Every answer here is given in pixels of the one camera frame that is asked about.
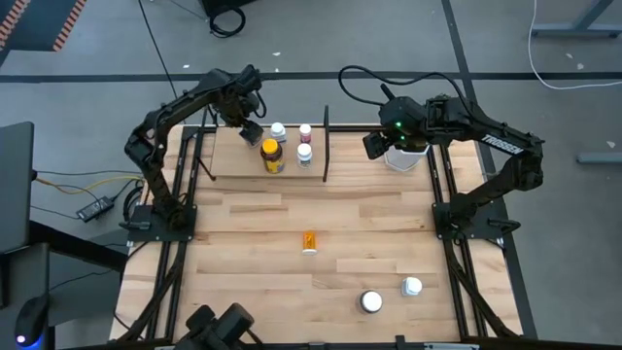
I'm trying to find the long black floor cable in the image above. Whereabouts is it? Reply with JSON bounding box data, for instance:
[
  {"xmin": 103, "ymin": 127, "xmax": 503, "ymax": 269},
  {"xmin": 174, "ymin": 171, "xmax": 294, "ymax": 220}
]
[{"xmin": 137, "ymin": 0, "xmax": 187, "ymax": 125}]

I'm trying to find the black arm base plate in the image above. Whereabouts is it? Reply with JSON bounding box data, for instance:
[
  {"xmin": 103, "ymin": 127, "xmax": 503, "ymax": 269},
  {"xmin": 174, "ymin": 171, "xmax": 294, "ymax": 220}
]
[
  {"xmin": 431, "ymin": 200, "xmax": 522, "ymax": 241},
  {"xmin": 120, "ymin": 203, "xmax": 198, "ymax": 243}
]

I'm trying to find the black metal shelf frame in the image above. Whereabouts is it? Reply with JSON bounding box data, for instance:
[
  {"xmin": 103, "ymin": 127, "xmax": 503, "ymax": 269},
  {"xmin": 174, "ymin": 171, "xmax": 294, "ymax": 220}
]
[{"xmin": 195, "ymin": 103, "xmax": 330, "ymax": 185}]

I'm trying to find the orange pill vial white cap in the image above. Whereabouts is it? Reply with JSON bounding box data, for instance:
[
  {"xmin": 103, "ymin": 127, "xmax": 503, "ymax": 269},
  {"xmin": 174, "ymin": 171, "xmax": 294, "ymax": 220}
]
[{"xmin": 301, "ymin": 230, "xmax": 319, "ymax": 257}]

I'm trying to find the black power adapter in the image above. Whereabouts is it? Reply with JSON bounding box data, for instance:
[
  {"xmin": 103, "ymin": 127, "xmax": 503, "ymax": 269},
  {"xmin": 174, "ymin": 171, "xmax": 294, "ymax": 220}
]
[{"xmin": 76, "ymin": 194, "xmax": 116, "ymax": 224}]

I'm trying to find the black equipment box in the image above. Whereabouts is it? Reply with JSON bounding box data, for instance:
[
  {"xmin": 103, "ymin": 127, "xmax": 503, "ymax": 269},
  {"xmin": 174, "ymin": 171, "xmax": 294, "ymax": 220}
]
[{"xmin": 199, "ymin": 0, "xmax": 259, "ymax": 18}]

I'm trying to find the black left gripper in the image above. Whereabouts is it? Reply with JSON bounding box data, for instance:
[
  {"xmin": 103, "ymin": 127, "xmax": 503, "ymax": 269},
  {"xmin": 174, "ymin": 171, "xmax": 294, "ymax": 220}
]
[{"xmin": 216, "ymin": 63, "xmax": 266, "ymax": 149}]

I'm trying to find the white faceted plant pot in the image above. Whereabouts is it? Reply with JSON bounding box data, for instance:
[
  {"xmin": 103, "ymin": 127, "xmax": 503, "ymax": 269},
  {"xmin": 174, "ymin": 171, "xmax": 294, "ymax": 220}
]
[{"xmin": 383, "ymin": 143, "xmax": 432, "ymax": 172}]

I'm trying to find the yellow cable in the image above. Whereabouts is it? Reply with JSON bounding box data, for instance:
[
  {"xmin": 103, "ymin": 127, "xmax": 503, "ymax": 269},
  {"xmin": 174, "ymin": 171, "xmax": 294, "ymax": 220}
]
[{"xmin": 36, "ymin": 174, "xmax": 147, "ymax": 195}]

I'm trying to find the black mat orange striped edge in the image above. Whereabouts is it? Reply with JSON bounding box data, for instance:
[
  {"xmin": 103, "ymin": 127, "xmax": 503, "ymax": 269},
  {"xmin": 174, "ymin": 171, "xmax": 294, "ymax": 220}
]
[{"xmin": 0, "ymin": 0, "xmax": 88, "ymax": 53}]

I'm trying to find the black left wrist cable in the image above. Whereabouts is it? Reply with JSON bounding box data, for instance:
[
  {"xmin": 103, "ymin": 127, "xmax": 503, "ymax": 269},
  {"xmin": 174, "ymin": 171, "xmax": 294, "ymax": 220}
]
[{"xmin": 251, "ymin": 88, "xmax": 268, "ymax": 121}]

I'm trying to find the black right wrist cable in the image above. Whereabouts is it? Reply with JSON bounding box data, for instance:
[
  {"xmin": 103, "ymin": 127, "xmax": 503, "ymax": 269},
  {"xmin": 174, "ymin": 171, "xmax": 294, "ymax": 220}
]
[{"xmin": 338, "ymin": 64, "xmax": 466, "ymax": 109}]

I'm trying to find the amber bottle yellow cap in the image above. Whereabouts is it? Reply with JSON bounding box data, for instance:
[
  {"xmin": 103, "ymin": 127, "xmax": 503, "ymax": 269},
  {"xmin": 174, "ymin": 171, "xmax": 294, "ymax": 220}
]
[{"xmin": 259, "ymin": 137, "xmax": 286, "ymax": 175}]

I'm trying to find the black cable bundle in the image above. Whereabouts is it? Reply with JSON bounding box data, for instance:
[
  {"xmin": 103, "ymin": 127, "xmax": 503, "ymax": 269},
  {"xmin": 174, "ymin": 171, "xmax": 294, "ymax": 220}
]
[{"xmin": 121, "ymin": 184, "xmax": 147, "ymax": 223}]

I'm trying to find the green label bottle white cap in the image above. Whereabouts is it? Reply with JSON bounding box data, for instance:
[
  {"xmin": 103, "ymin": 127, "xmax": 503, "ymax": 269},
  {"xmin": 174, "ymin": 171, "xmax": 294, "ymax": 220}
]
[{"xmin": 358, "ymin": 289, "xmax": 384, "ymax": 315}]

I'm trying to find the black side desk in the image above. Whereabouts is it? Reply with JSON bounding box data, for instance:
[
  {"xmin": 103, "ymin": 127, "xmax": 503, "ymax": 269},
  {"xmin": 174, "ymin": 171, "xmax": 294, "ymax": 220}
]
[{"xmin": 0, "ymin": 221, "xmax": 130, "ymax": 350}]

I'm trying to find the white bottle pale blue label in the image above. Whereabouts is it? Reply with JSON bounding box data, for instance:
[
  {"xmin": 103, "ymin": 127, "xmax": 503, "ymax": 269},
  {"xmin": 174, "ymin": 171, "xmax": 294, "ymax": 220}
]
[{"xmin": 400, "ymin": 275, "xmax": 424, "ymax": 298}]

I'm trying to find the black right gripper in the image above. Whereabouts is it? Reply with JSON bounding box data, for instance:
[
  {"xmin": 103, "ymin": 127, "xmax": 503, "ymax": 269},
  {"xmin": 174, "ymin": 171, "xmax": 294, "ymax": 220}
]
[{"xmin": 363, "ymin": 96, "xmax": 432, "ymax": 160}]

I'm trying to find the coiled black cable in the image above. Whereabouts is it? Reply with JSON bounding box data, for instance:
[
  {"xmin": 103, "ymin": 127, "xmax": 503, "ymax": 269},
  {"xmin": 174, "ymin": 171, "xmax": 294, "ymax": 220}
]
[{"xmin": 208, "ymin": 4, "xmax": 247, "ymax": 39}]

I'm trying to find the white aspirin bottle green label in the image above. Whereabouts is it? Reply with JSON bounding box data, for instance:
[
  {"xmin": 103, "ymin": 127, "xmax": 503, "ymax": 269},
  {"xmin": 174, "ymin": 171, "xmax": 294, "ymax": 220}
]
[{"xmin": 296, "ymin": 143, "xmax": 314, "ymax": 169}]

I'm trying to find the white melatonin bottle blue label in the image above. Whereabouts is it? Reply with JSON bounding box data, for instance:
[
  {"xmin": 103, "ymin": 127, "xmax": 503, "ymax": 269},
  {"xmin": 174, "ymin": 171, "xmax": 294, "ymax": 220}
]
[{"xmin": 269, "ymin": 121, "xmax": 288, "ymax": 145}]

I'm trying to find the white floor cable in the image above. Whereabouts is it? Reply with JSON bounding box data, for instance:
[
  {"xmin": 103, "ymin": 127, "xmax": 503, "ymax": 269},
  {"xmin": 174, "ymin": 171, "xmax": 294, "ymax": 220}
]
[{"xmin": 527, "ymin": 0, "xmax": 622, "ymax": 91}]

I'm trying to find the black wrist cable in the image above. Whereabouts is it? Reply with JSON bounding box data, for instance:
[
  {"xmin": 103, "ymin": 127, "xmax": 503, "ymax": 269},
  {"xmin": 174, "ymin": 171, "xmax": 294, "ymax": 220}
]
[
  {"xmin": 338, "ymin": 64, "xmax": 466, "ymax": 109},
  {"xmin": 251, "ymin": 88, "xmax": 268, "ymax": 121}
]

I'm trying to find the black computer mouse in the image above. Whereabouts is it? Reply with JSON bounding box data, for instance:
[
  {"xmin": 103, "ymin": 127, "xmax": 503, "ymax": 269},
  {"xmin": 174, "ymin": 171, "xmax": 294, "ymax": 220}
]
[{"xmin": 13, "ymin": 294, "xmax": 51, "ymax": 350}]

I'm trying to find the black aluminium table frame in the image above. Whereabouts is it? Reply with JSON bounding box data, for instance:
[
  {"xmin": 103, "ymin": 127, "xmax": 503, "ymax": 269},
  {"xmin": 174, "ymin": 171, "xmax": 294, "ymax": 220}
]
[{"xmin": 114, "ymin": 123, "xmax": 526, "ymax": 350}]

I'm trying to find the black monitor panel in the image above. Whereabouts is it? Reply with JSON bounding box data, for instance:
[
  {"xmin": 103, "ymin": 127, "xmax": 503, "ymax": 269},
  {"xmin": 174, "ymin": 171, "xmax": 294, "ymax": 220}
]
[{"xmin": 0, "ymin": 121, "xmax": 36, "ymax": 255}]

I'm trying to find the grey metal desk leg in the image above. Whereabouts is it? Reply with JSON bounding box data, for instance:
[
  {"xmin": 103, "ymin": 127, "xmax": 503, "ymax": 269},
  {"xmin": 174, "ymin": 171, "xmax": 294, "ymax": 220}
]
[
  {"xmin": 576, "ymin": 152, "xmax": 622, "ymax": 165},
  {"xmin": 530, "ymin": 0, "xmax": 622, "ymax": 39}
]

